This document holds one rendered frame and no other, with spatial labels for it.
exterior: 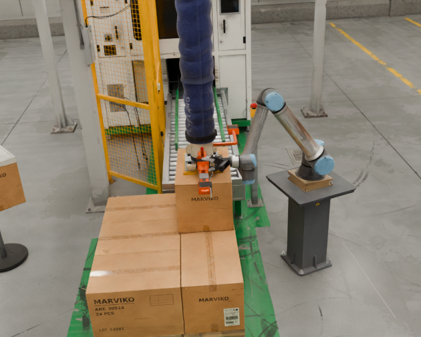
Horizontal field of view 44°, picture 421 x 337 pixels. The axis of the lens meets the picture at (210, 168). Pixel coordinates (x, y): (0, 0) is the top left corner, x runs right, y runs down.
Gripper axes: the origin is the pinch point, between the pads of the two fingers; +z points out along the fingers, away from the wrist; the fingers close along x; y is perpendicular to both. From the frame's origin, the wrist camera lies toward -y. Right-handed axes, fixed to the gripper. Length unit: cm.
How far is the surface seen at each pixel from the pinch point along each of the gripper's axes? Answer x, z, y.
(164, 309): -70, 31, -63
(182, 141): -55, 18, 163
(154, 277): -53, 36, -52
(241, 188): -55, -32, 61
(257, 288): -107, -37, -6
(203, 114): 30.0, -2.5, 17.5
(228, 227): -50, -16, -5
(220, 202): -28.3, -10.5, -4.4
